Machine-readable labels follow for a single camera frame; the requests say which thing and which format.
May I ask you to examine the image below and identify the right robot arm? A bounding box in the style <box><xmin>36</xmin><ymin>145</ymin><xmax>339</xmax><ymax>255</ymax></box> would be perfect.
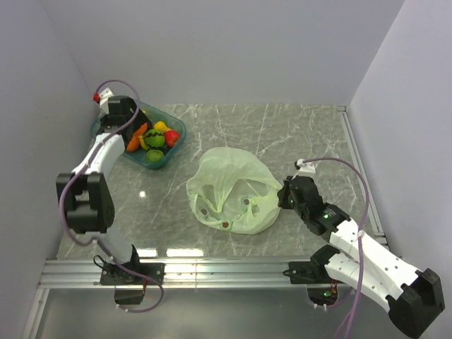
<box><xmin>278</xmin><ymin>176</ymin><xmax>445</xmax><ymax>338</ymax></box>

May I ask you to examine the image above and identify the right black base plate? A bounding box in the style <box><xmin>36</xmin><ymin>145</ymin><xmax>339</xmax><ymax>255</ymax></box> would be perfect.
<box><xmin>282</xmin><ymin>261</ymin><xmax>331</xmax><ymax>285</ymax></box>

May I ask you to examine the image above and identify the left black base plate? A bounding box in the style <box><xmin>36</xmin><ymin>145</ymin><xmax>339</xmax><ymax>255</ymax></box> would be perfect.
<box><xmin>100</xmin><ymin>263</ymin><xmax>165</xmax><ymax>286</ymax></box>

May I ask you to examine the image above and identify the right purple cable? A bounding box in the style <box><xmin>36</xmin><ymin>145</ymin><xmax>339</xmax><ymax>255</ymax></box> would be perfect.
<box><xmin>299</xmin><ymin>157</ymin><xmax>371</xmax><ymax>339</ymax></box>

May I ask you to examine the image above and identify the yellow pear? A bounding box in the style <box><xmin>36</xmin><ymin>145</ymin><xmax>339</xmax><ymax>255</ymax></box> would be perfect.
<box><xmin>153</xmin><ymin>121</ymin><xmax>171</xmax><ymax>133</ymax></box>

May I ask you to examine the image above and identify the orange fruit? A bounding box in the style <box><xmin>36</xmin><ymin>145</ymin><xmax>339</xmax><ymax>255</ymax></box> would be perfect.
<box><xmin>125</xmin><ymin>136</ymin><xmax>141</xmax><ymax>153</ymax></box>
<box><xmin>133</xmin><ymin>123</ymin><xmax>148</xmax><ymax>137</ymax></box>

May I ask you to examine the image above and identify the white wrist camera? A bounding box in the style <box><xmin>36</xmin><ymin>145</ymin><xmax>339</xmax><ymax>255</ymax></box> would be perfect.
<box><xmin>93</xmin><ymin>87</ymin><xmax>114</xmax><ymax>111</ymax></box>
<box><xmin>293</xmin><ymin>159</ymin><xmax>316</xmax><ymax>179</ymax></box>

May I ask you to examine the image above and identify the yellow fruit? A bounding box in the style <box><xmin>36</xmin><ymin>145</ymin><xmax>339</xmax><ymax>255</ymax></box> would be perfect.
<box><xmin>138</xmin><ymin>135</ymin><xmax>149</xmax><ymax>151</ymax></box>

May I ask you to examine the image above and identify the red strawberry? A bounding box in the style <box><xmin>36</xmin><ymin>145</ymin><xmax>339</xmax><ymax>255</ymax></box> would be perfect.
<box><xmin>165</xmin><ymin>130</ymin><xmax>181</xmax><ymax>148</ymax></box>

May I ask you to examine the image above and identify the blue transparent plastic tray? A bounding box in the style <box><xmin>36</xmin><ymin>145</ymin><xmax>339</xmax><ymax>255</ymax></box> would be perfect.
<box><xmin>85</xmin><ymin>101</ymin><xmax>186</xmax><ymax>174</ymax></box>

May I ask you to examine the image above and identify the black box under rail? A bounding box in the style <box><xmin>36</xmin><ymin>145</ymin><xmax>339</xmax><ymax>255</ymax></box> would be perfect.
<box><xmin>114</xmin><ymin>288</ymin><xmax>145</xmax><ymax>306</ymax></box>

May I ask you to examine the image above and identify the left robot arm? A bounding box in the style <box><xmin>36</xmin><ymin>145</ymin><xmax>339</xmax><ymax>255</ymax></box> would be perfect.
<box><xmin>56</xmin><ymin>95</ymin><xmax>148</xmax><ymax>285</ymax></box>

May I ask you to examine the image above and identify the light green plastic bag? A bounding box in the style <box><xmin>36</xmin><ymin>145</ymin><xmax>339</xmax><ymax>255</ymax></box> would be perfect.
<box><xmin>186</xmin><ymin>147</ymin><xmax>282</xmax><ymax>235</ymax></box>

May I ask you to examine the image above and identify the aluminium mounting rail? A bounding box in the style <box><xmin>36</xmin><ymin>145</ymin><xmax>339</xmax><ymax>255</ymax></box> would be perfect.
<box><xmin>38</xmin><ymin>257</ymin><xmax>298</xmax><ymax>290</ymax></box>

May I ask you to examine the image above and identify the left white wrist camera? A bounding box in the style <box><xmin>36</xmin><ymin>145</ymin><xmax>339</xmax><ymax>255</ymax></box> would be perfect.
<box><xmin>93</xmin><ymin>87</ymin><xmax>114</xmax><ymax>111</ymax></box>

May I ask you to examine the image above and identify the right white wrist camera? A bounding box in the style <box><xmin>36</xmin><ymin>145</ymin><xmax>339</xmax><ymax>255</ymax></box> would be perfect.
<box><xmin>293</xmin><ymin>159</ymin><xmax>316</xmax><ymax>179</ymax></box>

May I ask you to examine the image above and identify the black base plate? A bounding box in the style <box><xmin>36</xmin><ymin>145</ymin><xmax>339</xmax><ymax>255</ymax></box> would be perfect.
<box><xmin>282</xmin><ymin>261</ymin><xmax>331</xmax><ymax>285</ymax></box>
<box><xmin>100</xmin><ymin>263</ymin><xmax>165</xmax><ymax>286</ymax></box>

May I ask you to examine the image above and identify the green apple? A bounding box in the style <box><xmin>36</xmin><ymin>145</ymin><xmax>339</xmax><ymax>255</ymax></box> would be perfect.
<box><xmin>143</xmin><ymin>129</ymin><xmax>165</xmax><ymax>149</ymax></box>

